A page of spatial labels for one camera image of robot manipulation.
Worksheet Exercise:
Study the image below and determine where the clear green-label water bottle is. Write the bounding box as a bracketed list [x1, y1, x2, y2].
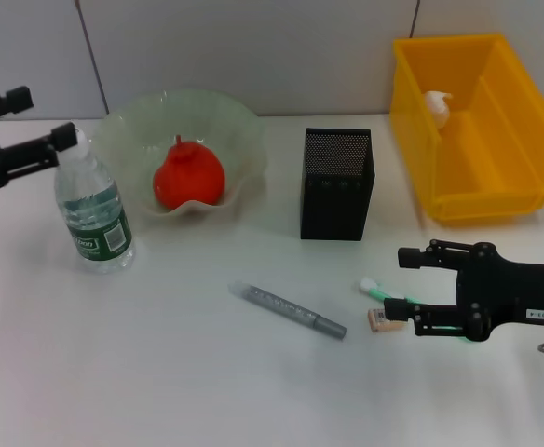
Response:
[53, 123, 136, 275]

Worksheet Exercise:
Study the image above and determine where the black mesh pen holder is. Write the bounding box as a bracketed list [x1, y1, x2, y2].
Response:
[299, 127, 375, 242]

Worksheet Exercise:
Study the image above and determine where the pale green glass fruit plate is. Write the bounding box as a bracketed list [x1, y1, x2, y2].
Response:
[89, 88, 271, 227]

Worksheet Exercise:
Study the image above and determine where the red-orange toy orange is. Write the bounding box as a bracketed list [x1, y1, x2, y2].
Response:
[153, 134, 227, 210]

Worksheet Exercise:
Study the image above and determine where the yellow plastic storage bin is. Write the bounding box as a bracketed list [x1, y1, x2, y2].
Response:
[388, 31, 544, 227]

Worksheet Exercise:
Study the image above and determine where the green toothbrush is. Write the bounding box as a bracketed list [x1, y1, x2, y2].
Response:
[359, 277, 469, 346]

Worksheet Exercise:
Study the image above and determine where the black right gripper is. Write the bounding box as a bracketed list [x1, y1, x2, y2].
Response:
[383, 240, 544, 344]

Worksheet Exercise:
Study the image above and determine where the beige eraser with barcode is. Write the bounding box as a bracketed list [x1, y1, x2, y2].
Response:
[368, 306, 406, 332]

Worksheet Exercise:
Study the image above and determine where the white paper ball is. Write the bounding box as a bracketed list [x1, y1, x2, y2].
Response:
[421, 88, 456, 127]

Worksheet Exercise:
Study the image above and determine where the grey marker pen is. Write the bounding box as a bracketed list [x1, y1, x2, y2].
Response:
[228, 281, 347, 341]

